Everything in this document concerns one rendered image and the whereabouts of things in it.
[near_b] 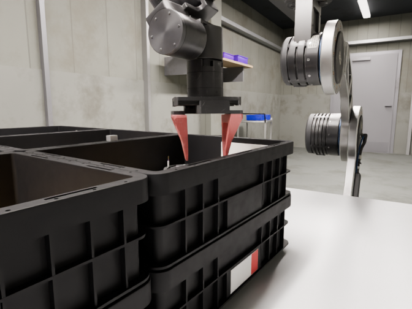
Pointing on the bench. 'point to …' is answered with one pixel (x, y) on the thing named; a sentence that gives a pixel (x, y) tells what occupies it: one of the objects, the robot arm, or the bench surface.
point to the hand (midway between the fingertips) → (205, 154)
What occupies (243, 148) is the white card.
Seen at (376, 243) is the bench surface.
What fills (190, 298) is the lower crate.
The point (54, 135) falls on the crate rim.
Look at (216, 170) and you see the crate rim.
